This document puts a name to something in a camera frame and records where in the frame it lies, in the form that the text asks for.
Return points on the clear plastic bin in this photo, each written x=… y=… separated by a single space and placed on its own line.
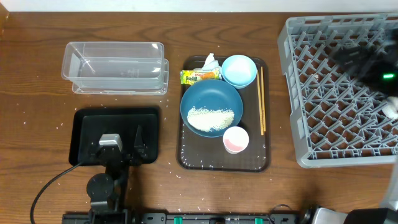
x=79 y=53

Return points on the white cup pink inside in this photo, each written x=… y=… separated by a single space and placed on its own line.
x=235 y=140

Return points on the dark brown serving tray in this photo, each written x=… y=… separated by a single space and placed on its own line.
x=196 y=152

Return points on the grey dishwasher rack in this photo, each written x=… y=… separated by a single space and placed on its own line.
x=335 y=120

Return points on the light blue bowl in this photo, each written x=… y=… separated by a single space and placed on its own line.
x=239 y=71

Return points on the pile of white rice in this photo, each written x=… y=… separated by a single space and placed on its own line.
x=209 y=120

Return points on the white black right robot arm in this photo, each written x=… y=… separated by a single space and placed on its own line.
x=386 y=213

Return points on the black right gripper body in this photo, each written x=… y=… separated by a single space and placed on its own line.
x=377 y=74

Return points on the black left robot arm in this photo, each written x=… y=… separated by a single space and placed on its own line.
x=107 y=190

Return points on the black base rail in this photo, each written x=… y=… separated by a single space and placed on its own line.
x=162 y=218

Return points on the crumpled white tissue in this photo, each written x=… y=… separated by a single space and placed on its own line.
x=210 y=63

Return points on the yellow green snack wrapper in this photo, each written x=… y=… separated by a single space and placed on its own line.
x=191 y=77

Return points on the dark blue plate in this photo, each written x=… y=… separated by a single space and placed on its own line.
x=212 y=95

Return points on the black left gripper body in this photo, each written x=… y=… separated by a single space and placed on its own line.
x=117 y=152

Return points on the black plastic bin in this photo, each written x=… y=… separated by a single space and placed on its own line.
x=90 y=124

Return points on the wooden chopstick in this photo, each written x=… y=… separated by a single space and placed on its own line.
x=263 y=99
x=259 y=104

